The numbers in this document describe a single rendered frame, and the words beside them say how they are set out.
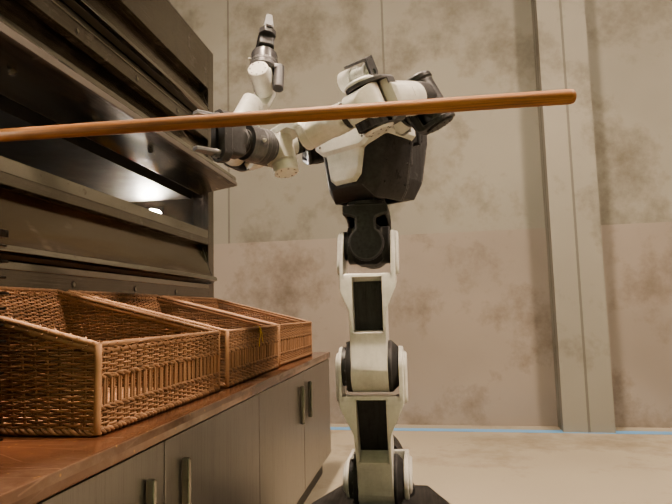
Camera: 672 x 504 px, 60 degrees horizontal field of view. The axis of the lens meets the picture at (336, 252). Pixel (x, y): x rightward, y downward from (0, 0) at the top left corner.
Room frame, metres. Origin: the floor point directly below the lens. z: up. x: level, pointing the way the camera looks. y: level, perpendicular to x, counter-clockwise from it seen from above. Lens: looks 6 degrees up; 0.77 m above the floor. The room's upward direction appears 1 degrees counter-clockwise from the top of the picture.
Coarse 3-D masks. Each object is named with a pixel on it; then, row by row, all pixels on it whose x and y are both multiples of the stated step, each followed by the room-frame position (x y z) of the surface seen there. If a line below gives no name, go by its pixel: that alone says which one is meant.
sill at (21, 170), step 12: (0, 156) 1.39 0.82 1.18; (0, 168) 1.39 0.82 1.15; (12, 168) 1.44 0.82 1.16; (24, 168) 1.48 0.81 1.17; (36, 180) 1.53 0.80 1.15; (48, 180) 1.58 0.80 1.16; (60, 180) 1.63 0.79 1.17; (72, 192) 1.69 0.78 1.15; (84, 192) 1.75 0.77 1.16; (96, 192) 1.81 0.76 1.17; (108, 204) 1.88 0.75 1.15; (120, 204) 1.96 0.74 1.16; (132, 204) 2.04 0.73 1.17; (144, 216) 2.13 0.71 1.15; (156, 216) 2.22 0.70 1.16; (168, 216) 2.33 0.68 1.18; (180, 228) 2.44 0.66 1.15; (192, 228) 2.57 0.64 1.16
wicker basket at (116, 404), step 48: (0, 288) 1.36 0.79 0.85; (0, 336) 1.00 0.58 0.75; (48, 336) 0.98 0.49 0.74; (96, 336) 1.55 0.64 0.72; (144, 336) 1.53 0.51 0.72; (192, 336) 1.32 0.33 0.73; (0, 384) 1.00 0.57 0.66; (48, 384) 0.98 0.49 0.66; (96, 384) 0.96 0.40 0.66; (144, 384) 1.12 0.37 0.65; (192, 384) 1.33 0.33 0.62; (0, 432) 0.99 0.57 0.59; (48, 432) 0.98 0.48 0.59; (96, 432) 0.96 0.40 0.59
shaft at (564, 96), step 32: (480, 96) 1.12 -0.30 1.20; (512, 96) 1.11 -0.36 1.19; (544, 96) 1.10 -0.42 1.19; (576, 96) 1.10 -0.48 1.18; (32, 128) 1.26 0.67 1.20; (64, 128) 1.25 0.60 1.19; (96, 128) 1.24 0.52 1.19; (128, 128) 1.23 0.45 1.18; (160, 128) 1.22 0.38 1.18; (192, 128) 1.22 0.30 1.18
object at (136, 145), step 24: (0, 24) 1.18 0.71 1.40; (0, 48) 1.24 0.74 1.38; (24, 48) 1.26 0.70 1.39; (0, 72) 1.34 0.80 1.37; (24, 72) 1.36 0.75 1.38; (48, 72) 1.38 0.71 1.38; (72, 72) 1.43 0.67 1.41; (24, 96) 1.48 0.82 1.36; (48, 96) 1.51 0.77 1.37; (72, 96) 1.53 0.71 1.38; (96, 96) 1.55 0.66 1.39; (72, 120) 1.68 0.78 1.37; (120, 144) 1.94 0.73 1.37; (144, 144) 1.98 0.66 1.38; (168, 144) 2.02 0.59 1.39; (168, 168) 2.29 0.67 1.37; (192, 168) 2.34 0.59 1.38; (216, 168) 2.46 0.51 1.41
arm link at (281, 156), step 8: (272, 136) 1.38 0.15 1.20; (280, 136) 1.41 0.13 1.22; (288, 136) 1.44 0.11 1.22; (272, 144) 1.37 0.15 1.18; (280, 144) 1.41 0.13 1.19; (288, 144) 1.43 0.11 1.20; (272, 152) 1.38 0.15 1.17; (280, 152) 1.41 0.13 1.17; (288, 152) 1.42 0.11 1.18; (264, 160) 1.39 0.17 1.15; (272, 160) 1.42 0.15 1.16; (280, 160) 1.42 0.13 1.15; (288, 160) 1.42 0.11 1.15; (296, 160) 1.44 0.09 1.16; (280, 168) 1.41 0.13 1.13; (288, 168) 1.42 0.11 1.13; (296, 168) 1.43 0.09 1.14; (280, 176) 1.45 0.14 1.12; (288, 176) 1.46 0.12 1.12
